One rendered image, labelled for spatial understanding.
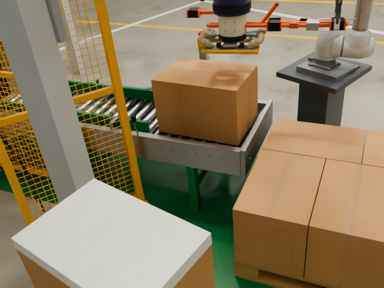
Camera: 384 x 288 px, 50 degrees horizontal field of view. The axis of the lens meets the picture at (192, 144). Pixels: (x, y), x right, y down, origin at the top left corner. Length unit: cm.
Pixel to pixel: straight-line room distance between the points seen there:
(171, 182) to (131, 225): 184
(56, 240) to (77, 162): 72
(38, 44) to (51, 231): 80
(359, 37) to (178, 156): 148
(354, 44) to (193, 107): 121
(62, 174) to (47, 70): 56
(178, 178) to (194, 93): 96
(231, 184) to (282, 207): 106
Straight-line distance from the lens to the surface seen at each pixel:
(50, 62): 198
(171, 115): 280
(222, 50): 251
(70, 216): 164
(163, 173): 344
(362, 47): 315
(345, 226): 220
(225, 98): 255
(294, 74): 318
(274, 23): 251
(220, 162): 266
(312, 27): 253
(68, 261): 148
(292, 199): 230
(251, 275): 258
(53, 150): 215
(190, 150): 270
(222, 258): 273
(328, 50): 316
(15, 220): 342
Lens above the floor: 205
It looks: 33 degrees down
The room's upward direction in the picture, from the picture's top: 6 degrees counter-clockwise
